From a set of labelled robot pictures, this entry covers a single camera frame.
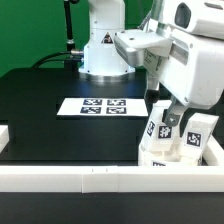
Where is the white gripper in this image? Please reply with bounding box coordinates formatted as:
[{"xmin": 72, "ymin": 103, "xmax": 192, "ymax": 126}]
[{"xmin": 114, "ymin": 0, "xmax": 224, "ymax": 127}]

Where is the white round stool seat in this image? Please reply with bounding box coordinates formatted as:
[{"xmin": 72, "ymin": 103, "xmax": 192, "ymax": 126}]
[{"xmin": 138, "ymin": 144, "xmax": 202, "ymax": 167}]

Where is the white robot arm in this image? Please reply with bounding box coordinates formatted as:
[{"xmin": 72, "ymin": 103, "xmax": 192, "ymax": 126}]
[{"xmin": 79, "ymin": 0, "xmax": 224, "ymax": 126}]

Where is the white marker sheet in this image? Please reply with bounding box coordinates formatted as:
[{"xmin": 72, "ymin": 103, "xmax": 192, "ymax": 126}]
[{"xmin": 57, "ymin": 98, "xmax": 148, "ymax": 117}]

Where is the white fence front wall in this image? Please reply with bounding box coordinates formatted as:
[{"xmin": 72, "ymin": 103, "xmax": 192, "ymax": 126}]
[{"xmin": 0, "ymin": 166, "xmax": 224, "ymax": 193}]

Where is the black camera pole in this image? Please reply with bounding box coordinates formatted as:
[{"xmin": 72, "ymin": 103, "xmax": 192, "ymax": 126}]
[{"xmin": 63, "ymin": 0, "xmax": 79, "ymax": 71}]

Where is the black cable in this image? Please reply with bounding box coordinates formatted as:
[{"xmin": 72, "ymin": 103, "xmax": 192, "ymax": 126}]
[{"xmin": 31, "ymin": 49, "xmax": 84, "ymax": 70}]

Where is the white fence left wall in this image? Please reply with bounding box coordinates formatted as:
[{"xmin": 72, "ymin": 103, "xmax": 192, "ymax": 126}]
[{"xmin": 0, "ymin": 125, "xmax": 9, "ymax": 153}]

